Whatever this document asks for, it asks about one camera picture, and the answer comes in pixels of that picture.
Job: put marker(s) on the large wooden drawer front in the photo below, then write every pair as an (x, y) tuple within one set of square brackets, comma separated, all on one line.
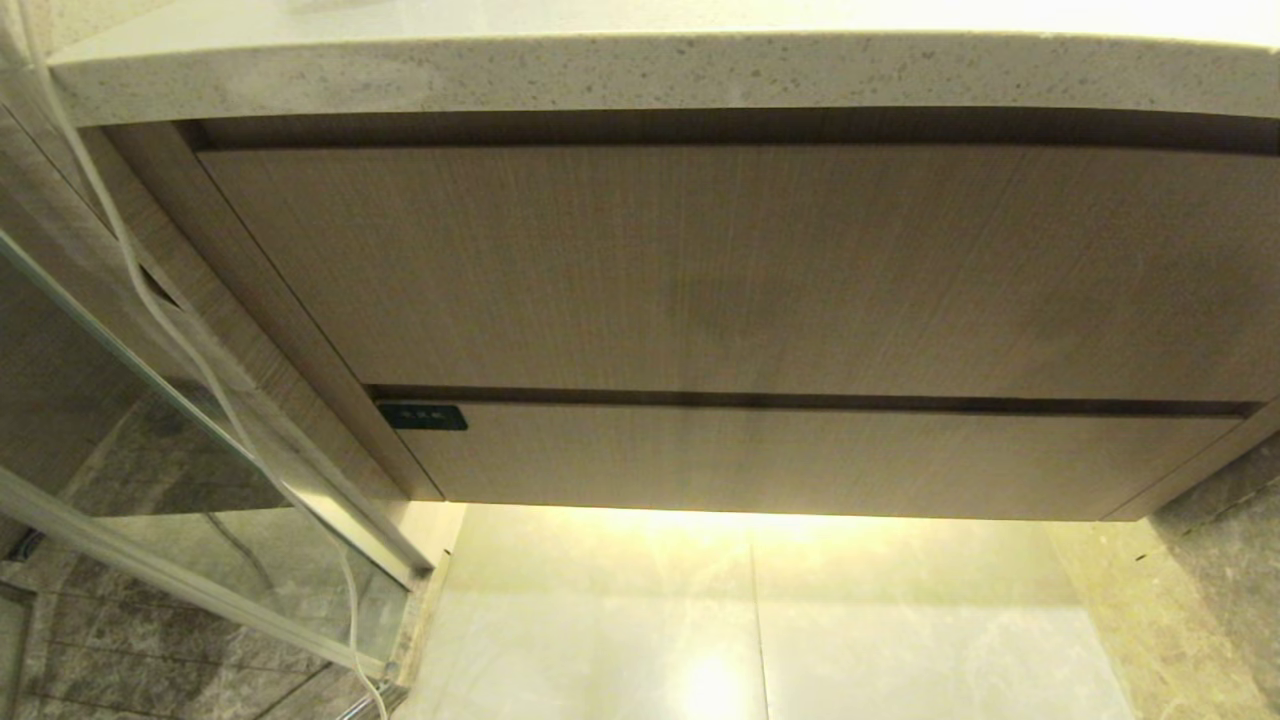
[(720, 270)]

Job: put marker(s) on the shallow wooden drawer front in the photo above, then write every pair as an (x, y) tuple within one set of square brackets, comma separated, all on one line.
[(800, 460)]

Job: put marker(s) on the small black control panel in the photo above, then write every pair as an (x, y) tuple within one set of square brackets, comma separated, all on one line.
[(424, 417)]

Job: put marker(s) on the speckled stone countertop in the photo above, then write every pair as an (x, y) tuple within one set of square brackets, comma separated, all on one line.
[(640, 72)]

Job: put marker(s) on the wooden vanity cabinet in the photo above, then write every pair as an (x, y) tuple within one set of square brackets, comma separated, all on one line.
[(250, 300)]

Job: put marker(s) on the glass shower door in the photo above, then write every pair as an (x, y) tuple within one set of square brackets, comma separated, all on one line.
[(150, 480)]

